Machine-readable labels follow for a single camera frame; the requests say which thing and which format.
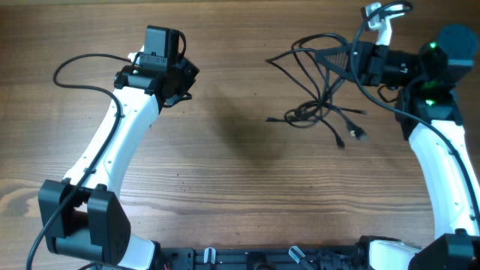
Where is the black cable bundle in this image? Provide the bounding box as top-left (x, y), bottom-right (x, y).
top-left (264, 32), bottom-right (371, 150)

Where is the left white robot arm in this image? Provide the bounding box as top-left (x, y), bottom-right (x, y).
top-left (25, 25), bottom-right (199, 269)

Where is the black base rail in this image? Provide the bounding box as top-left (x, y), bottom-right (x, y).
top-left (156, 245), bottom-right (371, 270)

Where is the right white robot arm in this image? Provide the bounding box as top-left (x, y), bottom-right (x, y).
top-left (315, 25), bottom-right (479, 269)

